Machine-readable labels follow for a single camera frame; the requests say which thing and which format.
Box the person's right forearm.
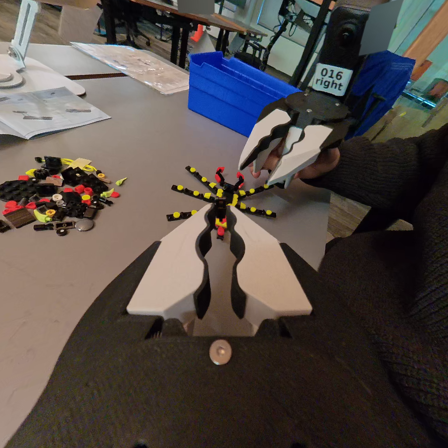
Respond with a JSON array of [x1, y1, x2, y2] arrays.
[[301, 122, 448, 233]]

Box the white monitor stand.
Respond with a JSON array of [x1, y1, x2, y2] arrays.
[[0, 0, 87, 97]]

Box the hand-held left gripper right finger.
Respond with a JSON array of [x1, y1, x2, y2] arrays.
[[228, 206, 313, 327]]

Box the pile of loose lego pieces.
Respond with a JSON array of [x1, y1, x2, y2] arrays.
[[0, 156, 128, 237]]

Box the flat clear plastic bag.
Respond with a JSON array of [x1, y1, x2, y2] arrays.
[[70, 42, 190, 96]]

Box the wooden background table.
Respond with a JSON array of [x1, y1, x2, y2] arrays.
[[101, 0, 268, 70]]

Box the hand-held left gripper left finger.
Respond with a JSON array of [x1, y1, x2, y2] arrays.
[[126, 204, 216, 323]]

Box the blue plastic bin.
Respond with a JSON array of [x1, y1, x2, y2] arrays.
[[350, 50, 417, 139], [188, 51, 302, 138]]

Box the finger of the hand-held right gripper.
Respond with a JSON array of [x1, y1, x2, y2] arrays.
[[266, 125, 334, 190], [238, 108, 292, 175]]

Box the black yellow lego scorpion model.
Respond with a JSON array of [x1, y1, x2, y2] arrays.
[[166, 165, 277, 242]]

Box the person's right hand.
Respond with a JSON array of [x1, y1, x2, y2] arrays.
[[251, 144, 341, 182]]

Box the person's black sweater torso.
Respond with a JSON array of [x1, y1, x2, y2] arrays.
[[317, 196, 448, 448]]

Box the open instruction booklet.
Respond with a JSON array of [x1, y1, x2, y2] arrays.
[[0, 87, 112, 140]]

